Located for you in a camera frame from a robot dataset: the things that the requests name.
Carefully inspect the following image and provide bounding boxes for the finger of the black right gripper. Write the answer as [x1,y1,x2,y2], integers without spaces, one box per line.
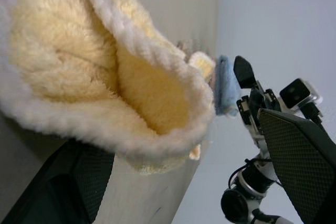
[233,55,258,89]

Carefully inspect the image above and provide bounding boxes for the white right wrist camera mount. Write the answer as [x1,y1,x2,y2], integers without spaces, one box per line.
[279,78,324,120]

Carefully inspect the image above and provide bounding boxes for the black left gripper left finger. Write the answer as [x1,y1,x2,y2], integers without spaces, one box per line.
[0,139,117,224]

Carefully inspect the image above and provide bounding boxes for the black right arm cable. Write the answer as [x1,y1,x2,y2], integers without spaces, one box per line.
[227,157,274,190]

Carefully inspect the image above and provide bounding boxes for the yellow terry towel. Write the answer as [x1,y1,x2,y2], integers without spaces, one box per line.
[0,0,217,176]

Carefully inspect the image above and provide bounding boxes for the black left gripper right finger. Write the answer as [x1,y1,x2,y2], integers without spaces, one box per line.
[258,108,336,224]

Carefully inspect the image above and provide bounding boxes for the blue folded towel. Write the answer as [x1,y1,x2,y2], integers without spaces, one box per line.
[214,55,241,116]

